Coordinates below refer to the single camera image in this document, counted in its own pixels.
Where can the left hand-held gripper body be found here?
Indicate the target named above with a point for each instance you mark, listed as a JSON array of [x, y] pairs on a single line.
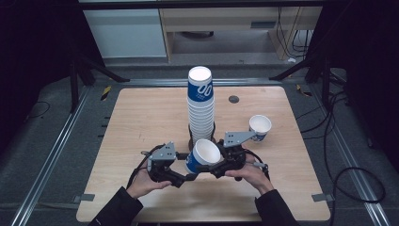
[[163, 157]]

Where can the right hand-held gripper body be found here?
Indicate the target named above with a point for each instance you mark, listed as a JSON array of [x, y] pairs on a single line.
[[233, 153]]

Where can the blue white paper cup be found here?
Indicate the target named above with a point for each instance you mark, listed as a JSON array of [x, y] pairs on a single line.
[[204, 152], [260, 125]]

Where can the stack of blue paper cups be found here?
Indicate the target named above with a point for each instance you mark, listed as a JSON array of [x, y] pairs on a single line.
[[200, 106]]

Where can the person's right hand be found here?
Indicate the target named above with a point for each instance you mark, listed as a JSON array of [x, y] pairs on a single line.
[[254, 175]]

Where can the person's left hand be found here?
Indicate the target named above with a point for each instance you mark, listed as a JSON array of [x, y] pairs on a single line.
[[142, 183]]

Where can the round dark table grommet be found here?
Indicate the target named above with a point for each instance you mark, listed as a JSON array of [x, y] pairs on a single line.
[[233, 99]]

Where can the yellow black tape strip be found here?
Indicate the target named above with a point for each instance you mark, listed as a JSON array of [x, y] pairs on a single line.
[[303, 91], [106, 93]]

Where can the black metal stand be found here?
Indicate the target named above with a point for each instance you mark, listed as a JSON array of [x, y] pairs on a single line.
[[74, 88], [326, 81]]

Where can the white cabinet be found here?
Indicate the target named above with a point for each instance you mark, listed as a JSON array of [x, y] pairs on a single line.
[[125, 34]]

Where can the aluminium floor rail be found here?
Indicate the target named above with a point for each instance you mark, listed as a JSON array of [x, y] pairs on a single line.
[[47, 163], [354, 175], [156, 82]]

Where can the grey table bracket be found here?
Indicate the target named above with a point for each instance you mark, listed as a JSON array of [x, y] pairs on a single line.
[[323, 197], [84, 197]]

